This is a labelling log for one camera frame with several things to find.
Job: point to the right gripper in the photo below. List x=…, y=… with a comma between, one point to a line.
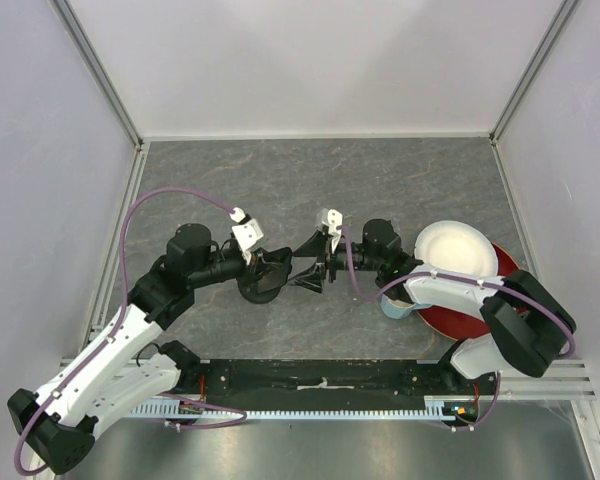
x=319, y=245

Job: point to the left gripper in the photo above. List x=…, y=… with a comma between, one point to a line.
x=258, y=261

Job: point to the black phone stand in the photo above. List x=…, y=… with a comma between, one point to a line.
x=265, y=291

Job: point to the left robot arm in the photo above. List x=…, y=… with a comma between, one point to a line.
x=59, y=422

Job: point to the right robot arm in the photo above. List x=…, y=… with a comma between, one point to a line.
x=527, y=328

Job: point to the light blue mug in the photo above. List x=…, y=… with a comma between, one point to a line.
x=396, y=309

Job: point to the white paper plate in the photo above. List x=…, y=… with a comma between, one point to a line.
x=457, y=247

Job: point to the red round tray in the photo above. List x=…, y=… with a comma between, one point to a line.
x=456, y=325

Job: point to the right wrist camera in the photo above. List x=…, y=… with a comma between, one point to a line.
x=330, y=222

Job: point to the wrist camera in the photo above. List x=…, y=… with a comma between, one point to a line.
x=247, y=232
x=330, y=222

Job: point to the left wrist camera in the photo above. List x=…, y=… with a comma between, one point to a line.
x=247, y=232

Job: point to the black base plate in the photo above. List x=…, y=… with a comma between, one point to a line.
x=324, y=384

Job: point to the slotted cable duct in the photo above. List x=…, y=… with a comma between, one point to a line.
x=173, y=410

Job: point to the left aluminium frame post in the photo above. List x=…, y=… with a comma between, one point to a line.
x=86, y=50

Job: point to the aluminium frame post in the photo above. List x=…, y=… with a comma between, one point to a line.
x=547, y=43
x=86, y=50

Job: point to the right aluminium frame post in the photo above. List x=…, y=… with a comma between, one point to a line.
x=547, y=43

